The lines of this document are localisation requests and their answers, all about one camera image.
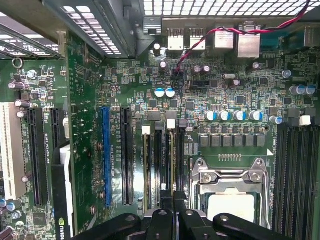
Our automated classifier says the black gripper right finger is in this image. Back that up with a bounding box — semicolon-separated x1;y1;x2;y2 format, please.
174;190;297;240

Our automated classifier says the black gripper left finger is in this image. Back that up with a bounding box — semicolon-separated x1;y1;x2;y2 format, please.
71;189;175;240

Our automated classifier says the green RAM stick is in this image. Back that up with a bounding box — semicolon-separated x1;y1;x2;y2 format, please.
169;129;176;195

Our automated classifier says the black RAM slot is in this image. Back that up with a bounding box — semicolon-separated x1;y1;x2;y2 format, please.
152;121;164;211
166;118;177;194
311;108;320;240
299;114;313;240
276;123;289;236
287;108;301;239
141;124;152;218
176;119;187;194

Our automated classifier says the metal socket locking lever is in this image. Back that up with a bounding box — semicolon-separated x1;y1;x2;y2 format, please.
191;159;201;218
259;159;272;230

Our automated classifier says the silver CPU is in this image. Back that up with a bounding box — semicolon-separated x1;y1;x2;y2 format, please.
207;193;256;224

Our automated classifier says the long black expansion slot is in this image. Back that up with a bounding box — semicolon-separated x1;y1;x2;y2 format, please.
26;107;50;207
119;106;135;206

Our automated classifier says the blue expansion slot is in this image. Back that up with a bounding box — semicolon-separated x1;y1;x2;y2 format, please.
99;106;113;207

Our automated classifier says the green motherboard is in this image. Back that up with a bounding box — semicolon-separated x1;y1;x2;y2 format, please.
0;32;320;240

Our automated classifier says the short black expansion slot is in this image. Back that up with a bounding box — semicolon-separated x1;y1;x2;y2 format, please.
49;107;63;151

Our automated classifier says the white expansion slot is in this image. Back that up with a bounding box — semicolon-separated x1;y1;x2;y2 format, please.
0;101;27;201

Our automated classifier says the black PC case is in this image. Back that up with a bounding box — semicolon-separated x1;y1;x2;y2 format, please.
0;0;320;61

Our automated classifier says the red and black twisted wire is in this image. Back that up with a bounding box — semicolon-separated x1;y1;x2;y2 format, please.
174;0;312;76

